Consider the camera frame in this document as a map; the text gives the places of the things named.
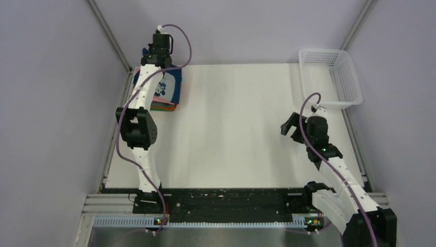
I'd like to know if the white plastic basket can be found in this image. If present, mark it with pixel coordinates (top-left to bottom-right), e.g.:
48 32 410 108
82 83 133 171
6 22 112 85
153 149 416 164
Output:
298 48 363 110

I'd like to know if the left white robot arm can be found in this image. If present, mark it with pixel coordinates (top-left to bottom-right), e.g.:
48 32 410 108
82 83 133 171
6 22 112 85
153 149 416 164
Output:
116 33 301 213

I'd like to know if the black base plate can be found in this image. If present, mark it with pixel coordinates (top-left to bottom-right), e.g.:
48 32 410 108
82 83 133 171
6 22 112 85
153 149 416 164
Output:
133 188 323 223

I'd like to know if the navy blue t shirt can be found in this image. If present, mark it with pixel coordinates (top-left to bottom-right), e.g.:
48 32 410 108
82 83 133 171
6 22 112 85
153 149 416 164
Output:
125 64 182 111

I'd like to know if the white slotted cable duct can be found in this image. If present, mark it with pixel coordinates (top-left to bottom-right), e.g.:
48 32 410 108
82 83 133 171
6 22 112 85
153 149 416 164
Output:
93 216 307 228

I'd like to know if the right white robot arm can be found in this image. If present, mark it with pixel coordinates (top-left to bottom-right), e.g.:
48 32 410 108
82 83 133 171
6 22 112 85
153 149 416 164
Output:
281 107 397 246

